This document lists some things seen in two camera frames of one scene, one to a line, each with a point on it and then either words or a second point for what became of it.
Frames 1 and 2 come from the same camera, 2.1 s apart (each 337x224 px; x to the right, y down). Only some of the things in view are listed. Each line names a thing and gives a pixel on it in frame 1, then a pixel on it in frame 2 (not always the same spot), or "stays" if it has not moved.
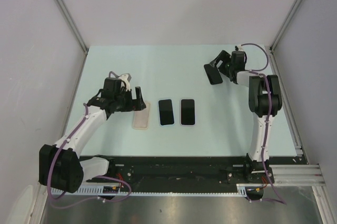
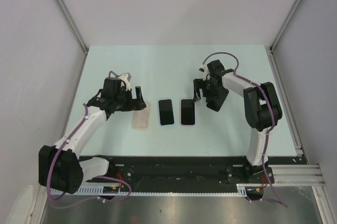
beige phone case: x=141 y=119 stays
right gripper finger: x=222 y=63 to x=198 y=83
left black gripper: x=134 y=104 stays
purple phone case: x=180 y=113 stays
